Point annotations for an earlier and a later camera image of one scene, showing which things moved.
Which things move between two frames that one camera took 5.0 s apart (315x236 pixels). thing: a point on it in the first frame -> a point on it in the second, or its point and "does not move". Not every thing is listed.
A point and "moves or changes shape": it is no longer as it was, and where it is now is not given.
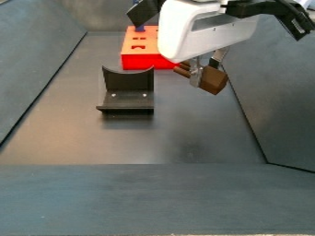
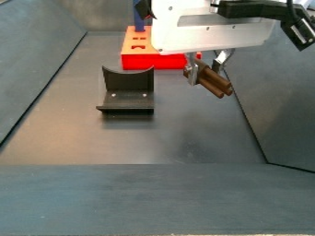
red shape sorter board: [138, 53] does not move
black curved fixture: [129, 93] does not move
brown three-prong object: [212, 76] moves or changes shape
